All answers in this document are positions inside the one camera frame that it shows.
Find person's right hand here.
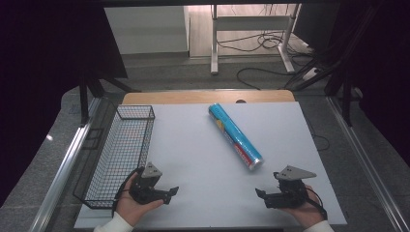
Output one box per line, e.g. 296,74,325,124
279,184,327,229

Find black metal stand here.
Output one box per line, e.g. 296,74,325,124
77,72,141,127
283,3,381,128

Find person's left hand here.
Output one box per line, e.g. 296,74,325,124
114,173,165,227

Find white metal desk frame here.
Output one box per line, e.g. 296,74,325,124
210,3,303,76

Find black wire basket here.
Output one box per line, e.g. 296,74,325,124
73,104,157,210

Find aluminium rail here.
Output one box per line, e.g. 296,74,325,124
28,98,104,232
326,96,410,232

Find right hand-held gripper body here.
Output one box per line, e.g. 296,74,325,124
264,164,318,210

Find thin black cable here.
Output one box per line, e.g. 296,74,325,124
304,115,331,152

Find left hand-held gripper black cable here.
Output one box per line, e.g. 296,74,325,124
111,166,146,218

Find white power strip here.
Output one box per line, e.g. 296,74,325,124
302,67,320,81

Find black floor cables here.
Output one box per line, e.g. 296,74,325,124
216,30,323,91

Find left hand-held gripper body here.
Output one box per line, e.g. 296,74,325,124
130,161,169,206

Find white table mat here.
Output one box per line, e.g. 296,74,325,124
73,101,348,230

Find blue plastic wrap roll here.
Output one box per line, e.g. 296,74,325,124
207,102,265,172

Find right hand-held gripper black cable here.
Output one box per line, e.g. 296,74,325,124
304,188,329,221

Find hand-held gripper black cable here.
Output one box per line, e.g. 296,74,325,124
304,188,329,221
111,166,146,218

